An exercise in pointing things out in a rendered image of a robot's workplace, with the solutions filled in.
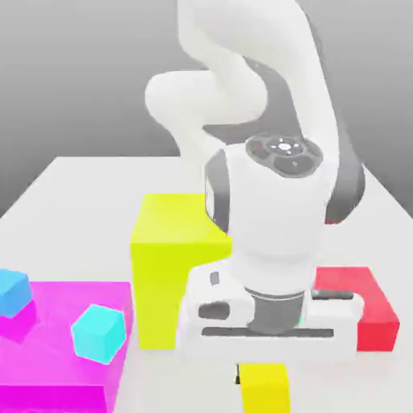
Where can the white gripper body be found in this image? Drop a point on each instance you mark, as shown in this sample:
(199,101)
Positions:
(329,347)

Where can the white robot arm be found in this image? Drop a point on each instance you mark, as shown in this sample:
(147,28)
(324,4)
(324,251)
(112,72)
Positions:
(277,206)

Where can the small yellow cube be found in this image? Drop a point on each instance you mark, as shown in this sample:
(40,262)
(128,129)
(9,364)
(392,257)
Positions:
(263,390)

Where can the small cyan cube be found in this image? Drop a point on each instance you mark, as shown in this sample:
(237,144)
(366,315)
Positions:
(98,335)

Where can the small blue cube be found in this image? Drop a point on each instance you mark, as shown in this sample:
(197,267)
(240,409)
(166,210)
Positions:
(13,293)

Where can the large red box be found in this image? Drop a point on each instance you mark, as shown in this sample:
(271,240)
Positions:
(380,309)

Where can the large yellow-green box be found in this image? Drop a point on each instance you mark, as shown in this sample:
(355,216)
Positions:
(161,274)

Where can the large magenta box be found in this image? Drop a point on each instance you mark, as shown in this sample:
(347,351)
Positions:
(48,371)

